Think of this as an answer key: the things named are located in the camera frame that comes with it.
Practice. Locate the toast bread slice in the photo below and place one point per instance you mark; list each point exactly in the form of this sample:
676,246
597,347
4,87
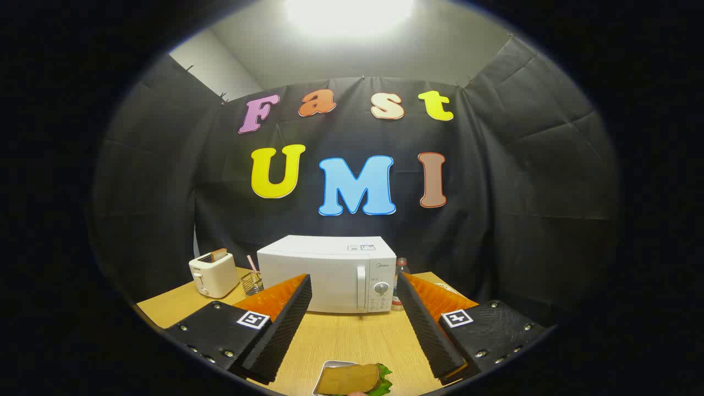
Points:
219,254

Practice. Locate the white rectangular plate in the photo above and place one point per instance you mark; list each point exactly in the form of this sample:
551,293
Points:
328,365

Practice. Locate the pink striped straw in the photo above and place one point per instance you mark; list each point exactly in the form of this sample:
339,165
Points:
252,263

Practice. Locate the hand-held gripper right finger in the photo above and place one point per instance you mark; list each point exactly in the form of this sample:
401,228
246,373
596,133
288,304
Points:
423,324

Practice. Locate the white microwave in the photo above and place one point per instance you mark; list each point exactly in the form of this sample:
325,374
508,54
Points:
330,275

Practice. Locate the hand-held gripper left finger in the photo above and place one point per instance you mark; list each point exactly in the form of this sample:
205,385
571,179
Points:
286,324

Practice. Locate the brown bread lettuce sandwich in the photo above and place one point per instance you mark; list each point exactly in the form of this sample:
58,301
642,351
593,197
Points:
346,379

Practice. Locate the white toaster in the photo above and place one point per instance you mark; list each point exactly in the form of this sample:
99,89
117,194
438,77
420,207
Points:
214,278

